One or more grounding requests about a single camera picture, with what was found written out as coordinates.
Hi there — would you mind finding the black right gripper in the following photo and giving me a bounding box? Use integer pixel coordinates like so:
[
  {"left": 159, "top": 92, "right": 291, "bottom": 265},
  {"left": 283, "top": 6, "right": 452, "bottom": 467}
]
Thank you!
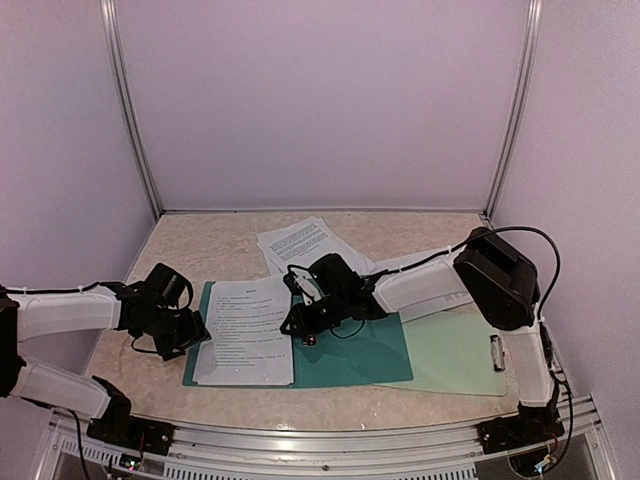
[{"left": 280, "top": 292, "right": 348, "bottom": 338}]

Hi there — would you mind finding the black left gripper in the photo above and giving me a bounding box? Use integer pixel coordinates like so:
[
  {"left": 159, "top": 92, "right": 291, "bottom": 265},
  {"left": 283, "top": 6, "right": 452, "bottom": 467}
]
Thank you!
[{"left": 139, "top": 307, "right": 211, "bottom": 361}]

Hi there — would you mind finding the metal folder clip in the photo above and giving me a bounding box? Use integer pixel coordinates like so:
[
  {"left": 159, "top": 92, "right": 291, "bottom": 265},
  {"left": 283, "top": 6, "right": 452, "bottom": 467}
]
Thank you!
[{"left": 302, "top": 335, "right": 317, "bottom": 346}]

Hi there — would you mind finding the printed paper sheet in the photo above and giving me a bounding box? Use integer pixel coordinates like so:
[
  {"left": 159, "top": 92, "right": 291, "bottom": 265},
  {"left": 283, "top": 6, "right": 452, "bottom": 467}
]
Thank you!
[{"left": 193, "top": 276, "right": 294, "bottom": 387}]

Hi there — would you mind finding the printed paper stack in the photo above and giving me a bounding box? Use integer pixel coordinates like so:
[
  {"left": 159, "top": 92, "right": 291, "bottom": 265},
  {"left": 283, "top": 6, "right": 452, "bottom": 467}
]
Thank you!
[{"left": 257, "top": 217, "right": 375, "bottom": 275}]

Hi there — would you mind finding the dark green folder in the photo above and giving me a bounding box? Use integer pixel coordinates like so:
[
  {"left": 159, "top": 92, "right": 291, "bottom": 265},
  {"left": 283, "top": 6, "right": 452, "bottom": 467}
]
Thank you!
[{"left": 182, "top": 282, "right": 413, "bottom": 389}]

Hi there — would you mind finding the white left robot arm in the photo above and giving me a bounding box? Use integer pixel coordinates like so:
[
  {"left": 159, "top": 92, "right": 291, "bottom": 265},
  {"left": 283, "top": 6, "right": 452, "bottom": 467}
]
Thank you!
[{"left": 1, "top": 263, "right": 210, "bottom": 445}]

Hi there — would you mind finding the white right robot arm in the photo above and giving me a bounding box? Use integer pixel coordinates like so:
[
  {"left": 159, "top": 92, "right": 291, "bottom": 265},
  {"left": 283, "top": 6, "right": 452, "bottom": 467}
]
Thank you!
[{"left": 280, "top": 227, "right": 560, "bottom": 444}]

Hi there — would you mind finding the blank white paper sheet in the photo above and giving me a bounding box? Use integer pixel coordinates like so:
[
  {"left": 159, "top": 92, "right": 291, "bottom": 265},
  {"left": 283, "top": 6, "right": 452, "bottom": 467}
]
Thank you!
[{"left": 374, "top": 257, "right": 474, "bottom": 324}]

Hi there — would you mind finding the light green clipboard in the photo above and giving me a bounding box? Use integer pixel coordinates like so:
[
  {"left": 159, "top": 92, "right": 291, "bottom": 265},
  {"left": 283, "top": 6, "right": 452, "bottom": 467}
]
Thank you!
[{"left": 387, "top": 304, "right": 507, "bottom": 397}]

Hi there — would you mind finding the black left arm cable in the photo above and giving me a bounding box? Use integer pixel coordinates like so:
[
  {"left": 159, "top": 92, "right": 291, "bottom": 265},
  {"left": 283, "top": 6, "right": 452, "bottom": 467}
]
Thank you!
[{"left": 0, "top": 282, "right": 121, "bottom": 296}]

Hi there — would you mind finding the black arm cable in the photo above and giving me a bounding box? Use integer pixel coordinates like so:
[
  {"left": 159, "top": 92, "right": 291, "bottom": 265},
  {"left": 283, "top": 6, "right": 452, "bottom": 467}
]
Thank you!
[
  {"left": 484, "top": 227, "right": 561, "bottom": 321},
  {"left": 0, "top": 282, "right": 121, "bottom": 296}
]

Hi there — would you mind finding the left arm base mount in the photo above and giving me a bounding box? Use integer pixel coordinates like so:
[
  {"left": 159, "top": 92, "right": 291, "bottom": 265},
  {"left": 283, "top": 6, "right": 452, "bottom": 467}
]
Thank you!
[{"left": 87, "top": 398, "right": 176, "bottom": 456}]

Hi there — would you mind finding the front aluminium rail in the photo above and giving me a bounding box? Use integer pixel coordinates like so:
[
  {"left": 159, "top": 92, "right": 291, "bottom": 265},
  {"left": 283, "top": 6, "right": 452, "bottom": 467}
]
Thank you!
[{"left": 35, "top": 396, "right": 621, "bottom": 479}]

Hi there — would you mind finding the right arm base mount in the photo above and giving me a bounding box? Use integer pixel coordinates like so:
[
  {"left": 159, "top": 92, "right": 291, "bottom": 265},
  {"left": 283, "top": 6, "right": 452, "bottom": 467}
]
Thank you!
[{"left": 477, "top": 396, "right": 565, "bottom": 454}]

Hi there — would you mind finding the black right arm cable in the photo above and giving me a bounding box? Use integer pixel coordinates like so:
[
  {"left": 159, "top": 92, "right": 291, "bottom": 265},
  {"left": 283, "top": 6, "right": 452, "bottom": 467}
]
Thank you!
[{"left": 484, "top": 227, "right": 561, "bottom": 321}]

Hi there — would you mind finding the left aluminium frame post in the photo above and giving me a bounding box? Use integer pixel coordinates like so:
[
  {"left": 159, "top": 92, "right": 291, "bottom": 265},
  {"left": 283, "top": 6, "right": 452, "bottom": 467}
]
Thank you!
[{"left": 99, "top": 0, "right": 164, "bottom": 222}]

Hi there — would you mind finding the aluminium frame post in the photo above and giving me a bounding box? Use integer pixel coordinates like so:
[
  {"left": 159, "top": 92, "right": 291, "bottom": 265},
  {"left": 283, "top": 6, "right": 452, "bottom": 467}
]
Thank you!
[
  {"left": 99, "top": 0, "right": 164, "bottom": 222},
  {"left": 483, "top": 0, "right": 544, "bottom": 223}
]

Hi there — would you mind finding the right aluminium frame post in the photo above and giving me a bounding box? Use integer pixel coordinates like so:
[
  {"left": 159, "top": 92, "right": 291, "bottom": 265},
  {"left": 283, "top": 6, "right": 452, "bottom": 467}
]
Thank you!
[{"left": 483, "top": 0, "right": 544, "bottom": 223}]

